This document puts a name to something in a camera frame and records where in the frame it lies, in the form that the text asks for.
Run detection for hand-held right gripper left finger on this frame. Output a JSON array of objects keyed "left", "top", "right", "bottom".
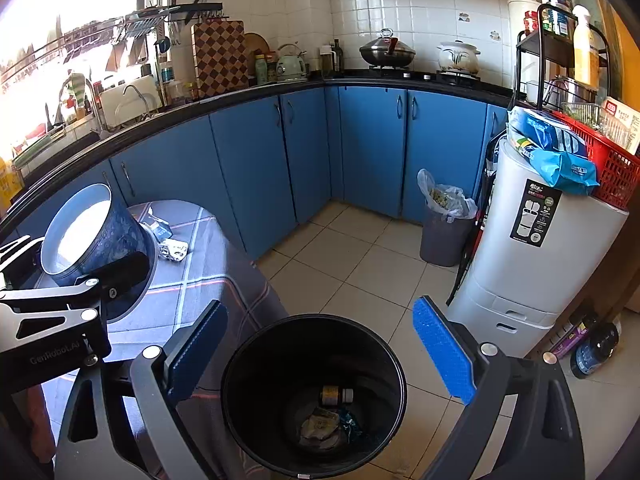
[{"left": 54, "top": 300, "right": 229, "bottom": 480}]

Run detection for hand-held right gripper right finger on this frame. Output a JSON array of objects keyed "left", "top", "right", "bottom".
[{"left": 411, "top": 296, "right": 586, "bottom": 480}]

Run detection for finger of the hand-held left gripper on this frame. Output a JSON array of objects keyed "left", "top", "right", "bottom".
[
  {"left": 0, "top": 251, "right": 152, "bottom": 347},
  {"left": 0, "top": 237, "right": 46, "bottom": 291}
]

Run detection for blue paper cup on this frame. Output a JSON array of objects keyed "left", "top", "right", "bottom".
[{"left": 40, "top": 183, "right": 151, "bottom": 287}]

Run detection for silver carton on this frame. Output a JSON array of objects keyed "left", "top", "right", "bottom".
[{"left": 159, "top": 239, "right": 190, "bottom": 262}]

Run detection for blue white crushed carton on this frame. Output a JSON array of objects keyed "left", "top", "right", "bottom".
[{"left": 140, "top": 215, "right": 173, "bottom": 243}]

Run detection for black trash bin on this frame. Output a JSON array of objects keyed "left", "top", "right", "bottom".
[{"left": 220, "top": 313, "right": 407, "bottom": 478}]

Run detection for brown pill bottle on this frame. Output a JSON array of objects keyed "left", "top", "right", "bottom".
[{"left": 319, "top": 385, "right": 355, "bottom": 407}]

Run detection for teal foil wrapper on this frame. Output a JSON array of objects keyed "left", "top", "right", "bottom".
[{"left": 340, "top": 407, "right": 373, "bottom": 448}]

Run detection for beige carton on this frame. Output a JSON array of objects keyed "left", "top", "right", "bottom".
[{"left": 300, "top": 406, "right": 346, "bottom": 451}]

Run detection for person's left forearm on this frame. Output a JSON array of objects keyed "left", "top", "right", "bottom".
[{"left": 27, "top": 385, "right": 57, "bottom": 466}]

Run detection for grey trash bin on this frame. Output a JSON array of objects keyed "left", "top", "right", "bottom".
[{"left": 419, "top": 195, "right": 476, "bottom": 267}]

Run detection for round table with blue cloth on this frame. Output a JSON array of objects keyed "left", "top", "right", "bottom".
[{"left": 30, "top": 200, "right": 301, "bottom": 480}]

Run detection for yellow detergent bottle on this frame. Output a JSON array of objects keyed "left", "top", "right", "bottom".
[{"left": 0, "top": 157, "right": 23, "bottom": 206}]

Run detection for black red folded trolley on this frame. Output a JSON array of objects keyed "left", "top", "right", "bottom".
[{"left": 446, "top": 195, "right": 496, "bottom": 306}]

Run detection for purple spray can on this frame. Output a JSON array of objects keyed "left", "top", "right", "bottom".
[{"left": 552, "top": 317, "right": 598, "bottom": 361}]

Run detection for dark bottle with blue label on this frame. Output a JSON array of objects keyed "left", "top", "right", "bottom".
[{"left": 570, "top": 320, "right": 623, "bottom": 380}]

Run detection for tall steel faucet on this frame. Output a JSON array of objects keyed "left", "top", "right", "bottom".
[{"left": 59, "top": 77, "right": 108, "bottom": 138}]

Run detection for blue kitchen cabinets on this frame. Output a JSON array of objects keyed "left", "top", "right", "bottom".
[{"left": 0, "top": 85, "right": 511, "bottom": 281}]

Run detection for clear plastic bin bag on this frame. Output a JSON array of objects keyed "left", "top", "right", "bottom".
[{"left": 417, "top": 168, "right": 478, "bottom": 223}]

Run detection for small steel faucet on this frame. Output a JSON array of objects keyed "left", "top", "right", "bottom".
[{"left": 115, "top": 84, "right": 153, "bottom": 121}]

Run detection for white dish drainer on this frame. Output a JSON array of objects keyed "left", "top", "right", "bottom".
[{"left": 99, "top": 75, "right": 161, "bottom": 121}]

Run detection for green striped cloth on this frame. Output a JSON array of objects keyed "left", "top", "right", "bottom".
[{"left": 67, "top": 72, "right": 88, "bottom": 106}]

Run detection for checkered cutting board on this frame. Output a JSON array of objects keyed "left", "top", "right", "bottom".
[{"left": 191, "top": 20, "right": 251, "bottom": 101}]

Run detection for red plastic basket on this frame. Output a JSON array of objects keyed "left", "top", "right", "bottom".
[{"left": 550, "top": 110, "right": 640, "bottom": 211}]

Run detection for blue white package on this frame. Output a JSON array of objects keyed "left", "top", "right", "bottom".
[{"left": 506, "top": 106, "right": 588, "bottom": 153}]

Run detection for round wooden board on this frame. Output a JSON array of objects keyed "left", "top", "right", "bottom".
[{"left": 243, "top": 32, "right": 271, "bottom": 56}]

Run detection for green kettle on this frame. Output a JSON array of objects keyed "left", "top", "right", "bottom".
[{"left": 275, "top": 44, "right": 308, "bottom": 82}]

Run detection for clear plastic containers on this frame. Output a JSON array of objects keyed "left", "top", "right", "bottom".
[{"left": 560, "top": 102, "right": 606, "bottom": 128}]

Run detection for gas stove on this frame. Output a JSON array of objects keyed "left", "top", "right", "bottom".
[{"left": 367, "top": 65, "right": 483, "bottom": 83}]

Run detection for steel pot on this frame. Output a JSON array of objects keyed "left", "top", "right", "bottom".
[{"left": 547, "top": 75, "right": 598, "bottom": 108}]

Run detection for white printed box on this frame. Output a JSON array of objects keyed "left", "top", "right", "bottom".
[{"left": 600, "top": 97, "right": 640, "bottom": 156}]

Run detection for white ceramic pot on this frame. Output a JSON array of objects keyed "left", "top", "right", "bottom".
[{"left": 436, "top": 40, "right": 482, "bottom": 76}]

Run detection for black wok with lid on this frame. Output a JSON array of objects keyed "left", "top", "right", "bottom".
[{"left": 359, "top": 28, "right": 417, "bottom": 69}]

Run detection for black shelf rack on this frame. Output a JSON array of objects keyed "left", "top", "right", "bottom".
[{"left": 515, "top": 4, "right": 611, "bottom": 111}]

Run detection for white tall canister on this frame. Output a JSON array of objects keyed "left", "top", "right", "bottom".
[{"left": 507, "top": 0, "right": 538, "bottom": 93}]

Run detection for yellow spray bottle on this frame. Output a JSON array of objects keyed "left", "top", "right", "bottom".
[{"left": 572, "top": 5, "right": 601, "bottom": 88}]

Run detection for blue white tub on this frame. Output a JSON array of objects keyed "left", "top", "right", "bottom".
[{"left": 545, "top": 0, "right": 573, "bottom": 36}]

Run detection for wall dish rack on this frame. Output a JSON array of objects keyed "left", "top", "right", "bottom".
[{"left": 0, "top": 2, "right": 223, "bottom": 96}]

